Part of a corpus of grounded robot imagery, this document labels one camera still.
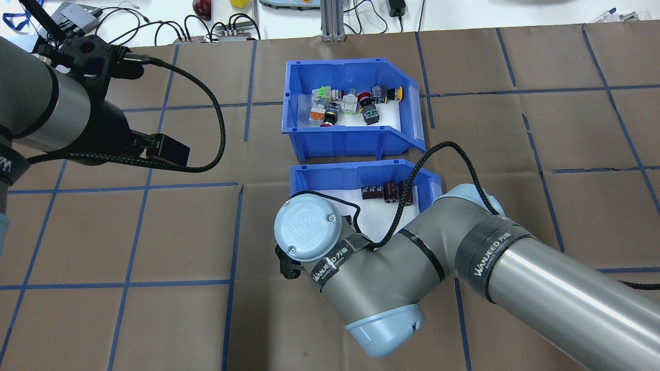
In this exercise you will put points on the black push button switch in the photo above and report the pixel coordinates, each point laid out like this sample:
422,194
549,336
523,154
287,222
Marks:
370,115

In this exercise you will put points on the green push button switch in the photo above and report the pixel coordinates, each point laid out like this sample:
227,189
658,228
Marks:
322,93

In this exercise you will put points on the aluminium extrusion post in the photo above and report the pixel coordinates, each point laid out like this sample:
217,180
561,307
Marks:
332,20

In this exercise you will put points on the yellow cube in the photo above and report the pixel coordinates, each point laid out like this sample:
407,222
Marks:
238,2

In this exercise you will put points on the black power adapter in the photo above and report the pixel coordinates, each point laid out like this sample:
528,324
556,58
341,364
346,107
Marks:
397,6

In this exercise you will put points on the red and black push button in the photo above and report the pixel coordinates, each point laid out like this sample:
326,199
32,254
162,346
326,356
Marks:
329,119

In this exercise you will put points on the small grey connector box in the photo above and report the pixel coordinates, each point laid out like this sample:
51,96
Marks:
234,36
185,39

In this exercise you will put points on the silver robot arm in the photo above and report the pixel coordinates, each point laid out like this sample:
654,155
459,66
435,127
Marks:
26,103
541,288

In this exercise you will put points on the pile of small dark parts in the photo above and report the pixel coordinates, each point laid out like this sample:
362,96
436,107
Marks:
392,116

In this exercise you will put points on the small metal box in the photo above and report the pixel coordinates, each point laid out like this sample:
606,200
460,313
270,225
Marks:
626,15

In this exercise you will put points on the yellow push button switch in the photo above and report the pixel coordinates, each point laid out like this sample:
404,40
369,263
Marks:
386,94

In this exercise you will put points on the dark red ball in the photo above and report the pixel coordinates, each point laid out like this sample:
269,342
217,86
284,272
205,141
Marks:
202,6

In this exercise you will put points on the grey electronic box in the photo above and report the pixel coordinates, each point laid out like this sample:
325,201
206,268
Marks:
77,15

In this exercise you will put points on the orange push button switch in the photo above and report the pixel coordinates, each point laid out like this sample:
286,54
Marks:
316,114

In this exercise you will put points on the blue bin with capacitors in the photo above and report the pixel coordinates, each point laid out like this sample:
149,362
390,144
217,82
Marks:
330,178

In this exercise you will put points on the white push button switch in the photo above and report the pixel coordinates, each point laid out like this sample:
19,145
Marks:
349,101

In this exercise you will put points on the blue pen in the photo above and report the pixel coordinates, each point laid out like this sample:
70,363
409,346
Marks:
611,10

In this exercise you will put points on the red mushroom push button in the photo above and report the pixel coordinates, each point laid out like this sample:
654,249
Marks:
363,96

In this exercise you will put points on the blue bin with push buttons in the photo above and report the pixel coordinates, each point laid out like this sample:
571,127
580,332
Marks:
335,144

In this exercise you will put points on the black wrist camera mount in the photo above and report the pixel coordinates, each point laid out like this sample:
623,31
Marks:
289,260
87,51

